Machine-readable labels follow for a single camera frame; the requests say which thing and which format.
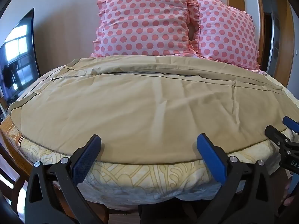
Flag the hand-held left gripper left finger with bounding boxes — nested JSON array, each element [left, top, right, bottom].
[[22, 134, 108, 224]]

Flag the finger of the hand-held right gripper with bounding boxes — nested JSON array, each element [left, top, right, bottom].
[[282, 116, 299, 133], [265, 125, 292, 147]]

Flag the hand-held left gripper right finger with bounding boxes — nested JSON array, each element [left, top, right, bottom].
[[196, 133, 279, 224]]

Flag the tan blanket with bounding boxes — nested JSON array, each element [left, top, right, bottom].
[[8, 56, 299, 164]]

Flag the yellow patterned bed mattress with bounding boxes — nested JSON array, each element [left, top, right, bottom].
[[1, 91, 299, 204]]

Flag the pink polka dot ruffled pillow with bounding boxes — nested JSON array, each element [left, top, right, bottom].
[[91, 0, 201, 58], [189, 0, 261, 71]]

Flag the black flat television screen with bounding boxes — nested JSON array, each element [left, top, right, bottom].
[[0, 8, 40, 103]]

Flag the wooden door frame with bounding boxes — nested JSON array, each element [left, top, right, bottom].
[[225, 0, 295, 85]]

